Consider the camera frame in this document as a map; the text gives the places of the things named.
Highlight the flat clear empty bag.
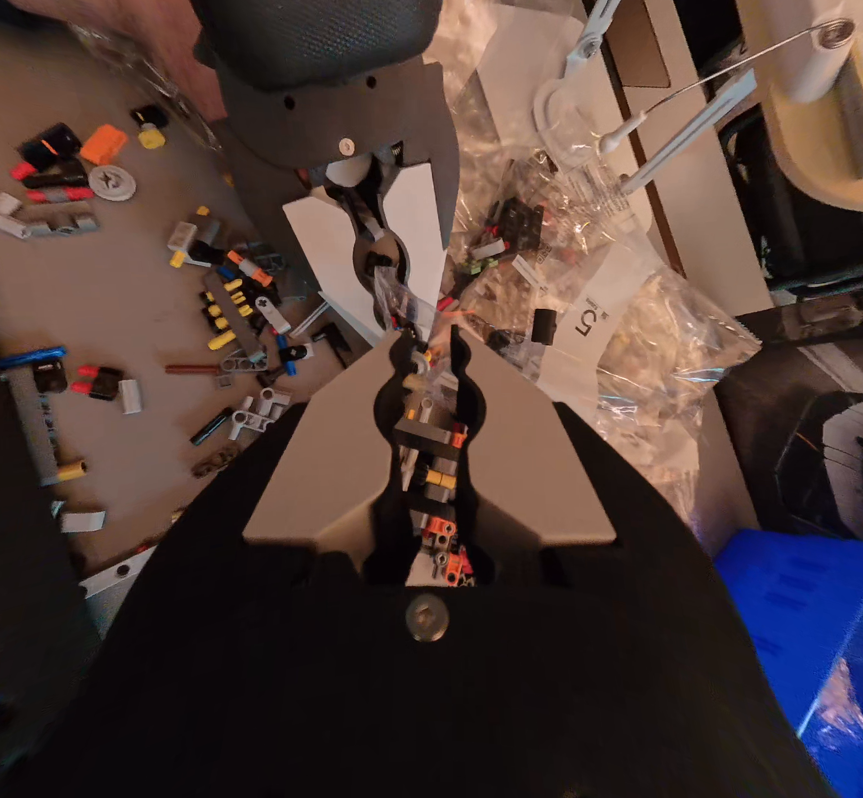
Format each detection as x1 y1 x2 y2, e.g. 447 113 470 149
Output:
64 19 227 152

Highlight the orange toy panel piece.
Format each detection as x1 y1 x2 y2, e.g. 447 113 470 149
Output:
80 124 129 165

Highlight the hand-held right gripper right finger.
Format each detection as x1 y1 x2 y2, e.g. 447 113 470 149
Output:
449 325 618 584

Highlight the wire page holder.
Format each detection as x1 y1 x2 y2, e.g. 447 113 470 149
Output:
599 17 856 153

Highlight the blue plastic bin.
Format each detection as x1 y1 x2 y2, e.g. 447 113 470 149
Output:
715 528 863 798

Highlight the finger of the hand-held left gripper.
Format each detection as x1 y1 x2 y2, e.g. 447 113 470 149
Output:
379 161 450 323
282 193 387 347

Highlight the long grey toy beam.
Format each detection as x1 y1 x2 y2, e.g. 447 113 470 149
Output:
77 545 159 600

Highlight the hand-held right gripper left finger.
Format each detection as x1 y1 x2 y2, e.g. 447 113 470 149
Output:
243 333 415 584

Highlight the grey toy pulley wheel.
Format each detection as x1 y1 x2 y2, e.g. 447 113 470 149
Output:
88 165 137 202

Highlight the numbered clear parts bag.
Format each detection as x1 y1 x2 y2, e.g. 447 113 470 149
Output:
448 151 763 462

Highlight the pile of toy bricks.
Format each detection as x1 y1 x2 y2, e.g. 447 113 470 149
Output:
0 103 351 536

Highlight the crumpled clear bag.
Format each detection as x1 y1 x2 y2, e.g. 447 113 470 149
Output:
593 339 763 522

